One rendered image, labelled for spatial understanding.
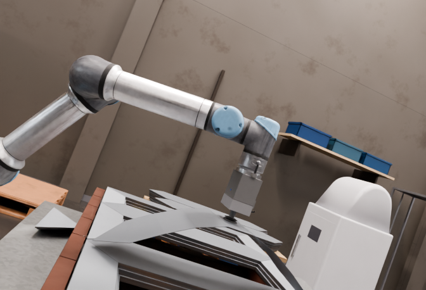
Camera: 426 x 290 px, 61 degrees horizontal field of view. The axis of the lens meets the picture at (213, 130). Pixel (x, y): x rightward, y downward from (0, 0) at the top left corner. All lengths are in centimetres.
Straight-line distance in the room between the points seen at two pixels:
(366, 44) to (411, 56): 86
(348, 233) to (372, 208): 40
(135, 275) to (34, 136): 49
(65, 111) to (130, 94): 26
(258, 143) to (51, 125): 59
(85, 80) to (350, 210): 362
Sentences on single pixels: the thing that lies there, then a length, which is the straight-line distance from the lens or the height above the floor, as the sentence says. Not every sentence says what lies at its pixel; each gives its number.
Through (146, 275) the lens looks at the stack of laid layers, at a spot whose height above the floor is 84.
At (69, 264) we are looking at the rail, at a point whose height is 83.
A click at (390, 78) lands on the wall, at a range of 646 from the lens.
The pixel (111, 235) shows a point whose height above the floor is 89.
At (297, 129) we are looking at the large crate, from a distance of 491.
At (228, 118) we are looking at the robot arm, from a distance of 86.
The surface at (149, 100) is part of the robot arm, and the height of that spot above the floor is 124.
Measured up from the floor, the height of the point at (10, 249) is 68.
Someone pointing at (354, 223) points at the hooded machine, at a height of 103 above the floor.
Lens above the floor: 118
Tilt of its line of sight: 3 degrees up
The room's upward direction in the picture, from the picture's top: 21 degrees clockwise
